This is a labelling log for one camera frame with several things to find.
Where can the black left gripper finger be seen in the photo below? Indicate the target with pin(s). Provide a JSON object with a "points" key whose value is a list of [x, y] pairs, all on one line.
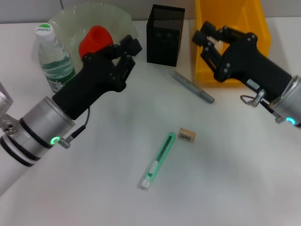
{"points": [[122, 46], [127, 68]]}

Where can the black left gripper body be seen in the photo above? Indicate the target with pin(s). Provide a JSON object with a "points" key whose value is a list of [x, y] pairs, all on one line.
{"points": [[91, 82]]}

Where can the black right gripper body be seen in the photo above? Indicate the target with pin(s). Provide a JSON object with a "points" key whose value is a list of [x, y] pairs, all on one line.
{"points": [[249, 63]]}

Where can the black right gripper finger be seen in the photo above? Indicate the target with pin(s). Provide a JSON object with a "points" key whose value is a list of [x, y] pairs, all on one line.
{"points": [[212, 58], [225, 33]]}

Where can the red-orange round fruit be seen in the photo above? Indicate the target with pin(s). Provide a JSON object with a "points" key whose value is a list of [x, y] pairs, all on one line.
{"points": [[94, 40]]}

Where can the clear water bottle green label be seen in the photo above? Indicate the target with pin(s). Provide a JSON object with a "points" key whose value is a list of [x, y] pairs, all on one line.
{"points": [[56, 66]]}

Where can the green utility knife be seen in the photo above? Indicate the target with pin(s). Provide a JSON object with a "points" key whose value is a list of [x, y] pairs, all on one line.
{"points": [[160, 155]]}

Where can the grey metallic pen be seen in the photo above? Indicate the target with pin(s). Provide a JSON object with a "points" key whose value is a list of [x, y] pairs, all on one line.
{"points": [[192, 86]]}

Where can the black mesh pen holder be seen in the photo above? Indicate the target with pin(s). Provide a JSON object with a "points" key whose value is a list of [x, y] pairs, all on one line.
{"points": [[163, 42]]}

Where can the pale green glass fruit plate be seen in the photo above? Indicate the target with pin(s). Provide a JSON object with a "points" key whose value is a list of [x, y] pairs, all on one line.
{"points": [[70, 18]]}

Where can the yellow plastic bin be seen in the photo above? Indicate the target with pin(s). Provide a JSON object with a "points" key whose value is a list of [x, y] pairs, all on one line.
{"points": [[235, 14]]}

